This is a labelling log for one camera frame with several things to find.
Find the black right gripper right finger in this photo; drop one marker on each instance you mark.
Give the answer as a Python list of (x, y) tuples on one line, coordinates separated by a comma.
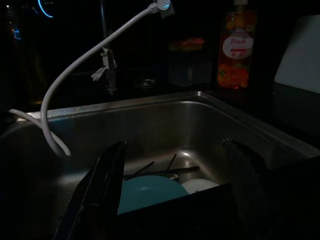
[(252, 190)]

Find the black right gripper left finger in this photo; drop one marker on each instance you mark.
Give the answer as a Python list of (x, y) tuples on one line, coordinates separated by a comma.
[(97, 195)]

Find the black chopstick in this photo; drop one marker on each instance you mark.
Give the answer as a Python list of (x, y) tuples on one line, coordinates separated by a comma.
[(172, 160), (175, 171), (140, 170)]

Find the light blue plate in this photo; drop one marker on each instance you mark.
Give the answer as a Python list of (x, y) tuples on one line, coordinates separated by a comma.
[(147, 192)]

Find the white bowl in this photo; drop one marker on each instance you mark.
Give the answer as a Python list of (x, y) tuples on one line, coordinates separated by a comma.
[(200, 185)]

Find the stainless steel kitchen sink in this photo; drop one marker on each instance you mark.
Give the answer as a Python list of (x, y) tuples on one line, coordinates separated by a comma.
[(175, 125)]

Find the chrome kitchen faucet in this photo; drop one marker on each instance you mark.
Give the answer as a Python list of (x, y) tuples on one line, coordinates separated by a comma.
[(110, 70)]

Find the round metal sink hole cap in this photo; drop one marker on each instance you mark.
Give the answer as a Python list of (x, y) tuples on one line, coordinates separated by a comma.
[(147, 82)]

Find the white tie strip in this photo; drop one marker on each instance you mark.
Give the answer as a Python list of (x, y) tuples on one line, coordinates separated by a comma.
[(101, 71)]

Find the clear plastic sponge holder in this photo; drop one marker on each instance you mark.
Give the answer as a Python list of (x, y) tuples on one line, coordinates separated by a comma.
[(188, 67)]

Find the peach hand soap bottle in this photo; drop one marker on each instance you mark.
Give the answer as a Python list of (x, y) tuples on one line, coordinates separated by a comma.
[(236, 50)]

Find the pink and yellow sponge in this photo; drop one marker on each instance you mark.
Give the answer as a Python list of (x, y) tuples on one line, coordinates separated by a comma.
[(187, 43)]

